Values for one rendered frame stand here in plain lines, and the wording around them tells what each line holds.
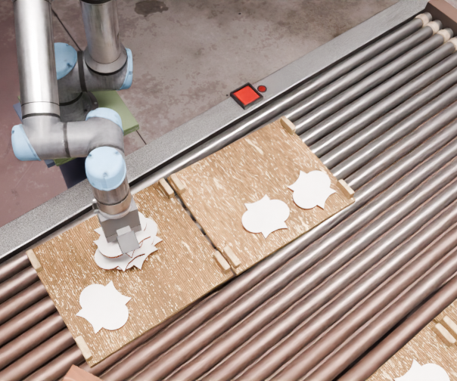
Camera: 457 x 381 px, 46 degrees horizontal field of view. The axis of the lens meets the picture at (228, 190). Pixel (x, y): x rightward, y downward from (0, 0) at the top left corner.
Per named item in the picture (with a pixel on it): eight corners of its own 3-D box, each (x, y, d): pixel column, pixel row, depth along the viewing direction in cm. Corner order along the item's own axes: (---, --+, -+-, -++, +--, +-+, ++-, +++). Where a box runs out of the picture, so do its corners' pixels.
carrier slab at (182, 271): (26, 255, 141) (25, 252, 140) (162, 181, 155) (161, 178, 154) (91, 369, 127) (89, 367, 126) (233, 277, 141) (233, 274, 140)
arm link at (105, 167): (122, 139, 108) (125, 175, 104) (129, 170, 117) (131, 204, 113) (82, 144, 107) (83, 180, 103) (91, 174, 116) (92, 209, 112)
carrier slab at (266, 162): (166, 180, 155) (166, 177, 154) (281, 120, 169) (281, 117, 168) (236, 276, 141) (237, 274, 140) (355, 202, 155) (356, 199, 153)
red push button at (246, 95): (233, 96, 174) (233, 93, 173) (247, 88, 176) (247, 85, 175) (244, 107, 172) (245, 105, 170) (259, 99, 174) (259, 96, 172)
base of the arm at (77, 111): (35, 97, 170) (29, 75, 162) (83, 85, 174) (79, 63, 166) (50, 134, 164) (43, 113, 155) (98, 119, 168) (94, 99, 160)
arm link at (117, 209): (135, 198, 114) (97, 212, 112) (136, 209, 118) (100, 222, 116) (122, 171, 117) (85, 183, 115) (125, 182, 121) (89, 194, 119)
